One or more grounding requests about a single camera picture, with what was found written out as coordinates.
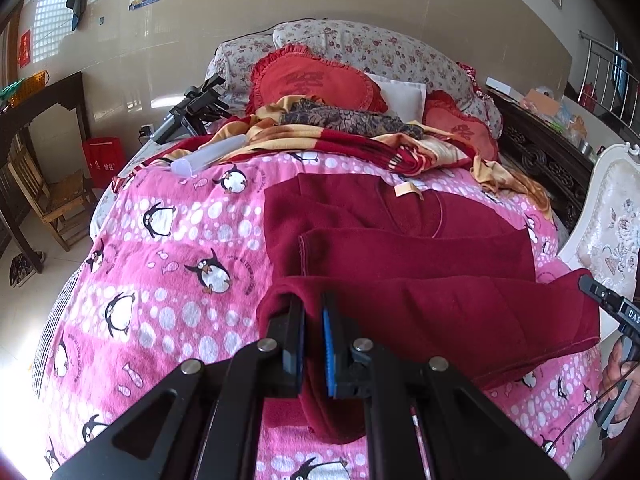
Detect dark red fleece sweater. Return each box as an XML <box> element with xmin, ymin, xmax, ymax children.
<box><xmin>257</xmin><ymin>174</ymin><xmax>600</xmax><ymax>443</ymax></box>

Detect person's right hand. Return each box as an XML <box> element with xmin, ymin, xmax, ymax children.
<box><xmin>598</xmin><ymin>341</ymin><xmax>640</xmax><ymax>426</ymax></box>

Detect white upholstered floral chair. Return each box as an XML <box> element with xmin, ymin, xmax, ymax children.
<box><xmin>556</xmin><ymin>142</ymin><xmax>640</xmax><ymax>340</ymax></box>

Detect pink penguin print blanket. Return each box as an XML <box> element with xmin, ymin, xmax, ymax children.
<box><xmin>37</xmin><ymin>152</ymin><xmax>600</xmax><ymax>479</ymax></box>

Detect striped bed sheet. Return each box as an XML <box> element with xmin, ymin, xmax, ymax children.
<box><xmin>32</xmin><ymin>269</ymin><xmax>81</xmax><ymax>396</ymax></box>

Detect metal stair railing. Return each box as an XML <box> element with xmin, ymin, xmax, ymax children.
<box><xmin>578</xmin><ymin>30</ymin><xmax>639</xmax><ymax>142</ymax></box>

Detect red heart pillow right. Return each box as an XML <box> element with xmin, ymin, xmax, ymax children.
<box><xmin>423</xmin><ymin>90</ymin><xmax>499</xmax><ymax>160</ymax></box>

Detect red heart pillow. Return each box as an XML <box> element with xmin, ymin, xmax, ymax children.
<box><xmin>423</xmin><ymin>90</ymin><xmax>499</xmax><ymax>160</ymax></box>
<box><xmin>245</xmin><ymin>44</ymin><xmax>388</xmax><ymax>114</ymax></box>

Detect dark slippers on floor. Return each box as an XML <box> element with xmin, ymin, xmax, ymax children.
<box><xmin>9</xmin><ymin>254</ymin><xmax>37</xmax><ymax>288</ymax></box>

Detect translucent plastic tube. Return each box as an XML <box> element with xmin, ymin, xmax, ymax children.
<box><xmin>170</xmin><ymin>134</ymin><xmax>247</xmax><ymax>178</ymax></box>

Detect small wooden chair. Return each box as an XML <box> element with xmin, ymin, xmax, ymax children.
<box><xmin>8</xmin><ymin>146</ymin><xmax>98</xmax><ymax>252</ymax></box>

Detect dark wooden console table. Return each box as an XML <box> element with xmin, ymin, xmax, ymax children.
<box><xmin>0</xmin><ymin>70</ymin><xmax>92</xmax><ymax>276</ymax></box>

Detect red paper bag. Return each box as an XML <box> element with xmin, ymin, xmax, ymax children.
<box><xmin>82</xmin><ymin>136</ymin><xmax>126</xmax><ymax>190</ymax></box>

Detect red yellow patterned blanket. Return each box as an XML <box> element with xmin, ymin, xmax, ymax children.
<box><xmin>140</xmin><ymin>96</ymin><xmax>552</xmax><ymax>220</ymax></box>

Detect white small pillow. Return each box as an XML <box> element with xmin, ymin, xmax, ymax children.
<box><xmin>367</xmin><ymin>73</ymin><xmax>427</xmax><ymax>124</ymax></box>

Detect black folded tripod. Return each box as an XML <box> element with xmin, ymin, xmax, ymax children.
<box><xmin>150</xmin><ymin>74</ymin><xmax>231</xmax><ymax>144</ymax></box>

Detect dark floral garment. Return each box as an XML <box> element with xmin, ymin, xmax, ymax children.
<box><xmin>279</xmin><ymin>99</ymin><xmax>425</xmax><ymax>140</ymax></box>

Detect floral quilt pile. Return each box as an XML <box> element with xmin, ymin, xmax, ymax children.
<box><xmin>206</xmin><ymin>18</ymin><xmax>502</xmax><ymax>139</ymax></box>

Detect red heart pillow left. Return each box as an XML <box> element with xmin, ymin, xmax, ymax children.
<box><xmin>245</xmin><ymin>44</ymin><xmax>388</xmax><ymax>114</ymax></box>

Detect yellow woven basket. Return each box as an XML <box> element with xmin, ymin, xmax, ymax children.
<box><xmin>8</xmin><ymin>70</ymin><xmax>50</xmax><ymax>108</ymax></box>

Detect wall power outlet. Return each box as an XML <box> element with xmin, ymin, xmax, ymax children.
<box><xmin>138</xmin><ymin>125</ymin><xmax>153</xmax><ymax>144</ymax></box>

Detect red paper wall sign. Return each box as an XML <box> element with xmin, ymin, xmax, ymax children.
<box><xmin>17</xmin><ymin>29</ymin><xmax>32</xmax><ymax>68</ymax></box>

